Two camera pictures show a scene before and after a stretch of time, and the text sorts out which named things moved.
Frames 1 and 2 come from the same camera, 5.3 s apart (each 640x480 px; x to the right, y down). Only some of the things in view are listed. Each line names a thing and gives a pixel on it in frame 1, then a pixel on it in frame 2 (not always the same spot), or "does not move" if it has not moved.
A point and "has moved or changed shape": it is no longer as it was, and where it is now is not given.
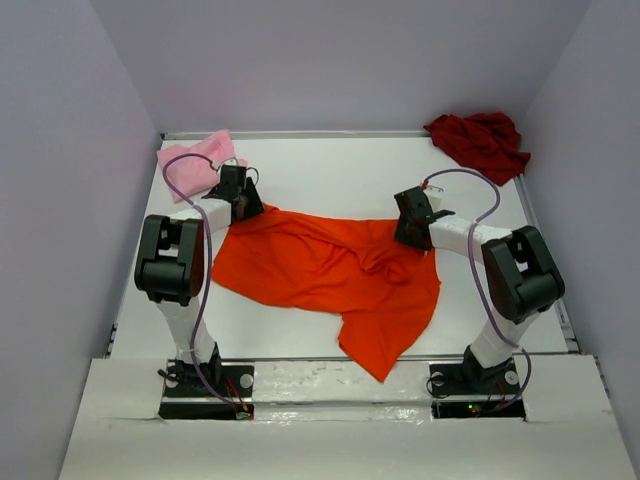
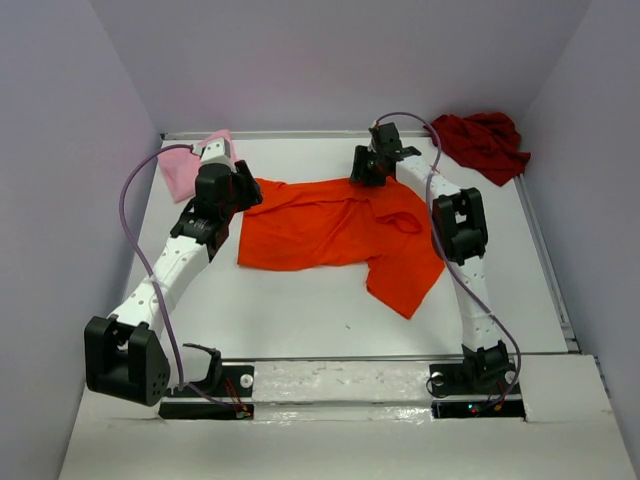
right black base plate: (471, 378) does not move
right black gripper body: (403, 234) → (368, 166)
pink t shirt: (193, 175) does not move
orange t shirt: (384, 289) has moved or changed shape
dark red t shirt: (488, 145) does not move
